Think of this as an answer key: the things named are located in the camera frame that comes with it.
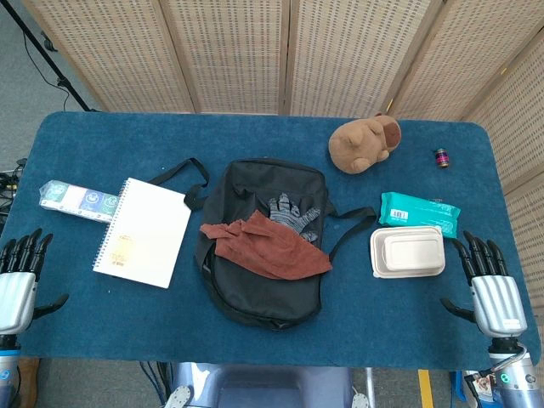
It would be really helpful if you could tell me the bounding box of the floor cable bundle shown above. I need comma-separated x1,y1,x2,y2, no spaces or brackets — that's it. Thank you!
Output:
0,157,29,230

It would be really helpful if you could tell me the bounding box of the rust brown cloth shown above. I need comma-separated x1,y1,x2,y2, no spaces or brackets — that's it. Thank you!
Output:
199,211,333,281

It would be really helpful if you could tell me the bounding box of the brown wooden stool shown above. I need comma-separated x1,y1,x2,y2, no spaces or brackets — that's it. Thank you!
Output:
16,358,40,408

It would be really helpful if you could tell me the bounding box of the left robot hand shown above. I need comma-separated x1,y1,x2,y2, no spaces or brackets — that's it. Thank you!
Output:
0,228,70,337

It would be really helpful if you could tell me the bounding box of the large beige pulp food tray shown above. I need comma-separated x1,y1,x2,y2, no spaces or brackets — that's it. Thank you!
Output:
369,225,446,280

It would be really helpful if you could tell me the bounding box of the wicker folding screen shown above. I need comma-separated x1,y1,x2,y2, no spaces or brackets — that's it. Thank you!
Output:
20,0,544,315

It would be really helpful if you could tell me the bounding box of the blue carpet table cover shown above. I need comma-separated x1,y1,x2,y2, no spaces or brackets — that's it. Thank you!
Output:
0,110,540,370

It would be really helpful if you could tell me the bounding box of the small beige pulp food box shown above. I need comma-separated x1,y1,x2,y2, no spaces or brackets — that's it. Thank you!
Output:
383,235,441,271

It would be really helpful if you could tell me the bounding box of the long snack box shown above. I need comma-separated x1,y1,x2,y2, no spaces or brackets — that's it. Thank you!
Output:
38,179,120,225

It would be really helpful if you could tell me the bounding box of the white spiral notebook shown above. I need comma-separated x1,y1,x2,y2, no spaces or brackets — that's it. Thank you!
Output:
92,177,193,290

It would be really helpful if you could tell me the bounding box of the blue-grey robot torso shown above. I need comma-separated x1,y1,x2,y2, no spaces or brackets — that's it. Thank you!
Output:
167,362,371,408

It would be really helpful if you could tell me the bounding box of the black tripod stand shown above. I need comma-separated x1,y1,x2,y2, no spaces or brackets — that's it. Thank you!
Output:
0,0,101,113

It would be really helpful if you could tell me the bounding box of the teal wet wipes pack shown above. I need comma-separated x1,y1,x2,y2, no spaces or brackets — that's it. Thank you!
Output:
377,191,462,240

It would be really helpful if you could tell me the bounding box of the grey knit glove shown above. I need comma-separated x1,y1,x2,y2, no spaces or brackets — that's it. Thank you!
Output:
267,192,323,244

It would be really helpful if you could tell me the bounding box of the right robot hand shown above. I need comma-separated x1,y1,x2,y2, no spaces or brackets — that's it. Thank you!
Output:
439,230,529,341

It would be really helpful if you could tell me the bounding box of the black backpack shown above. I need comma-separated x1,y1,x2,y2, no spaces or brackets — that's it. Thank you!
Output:
142,157,378,332

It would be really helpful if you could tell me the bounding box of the brown plush capybara toy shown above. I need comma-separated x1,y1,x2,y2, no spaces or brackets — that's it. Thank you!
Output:
328,112,403,175

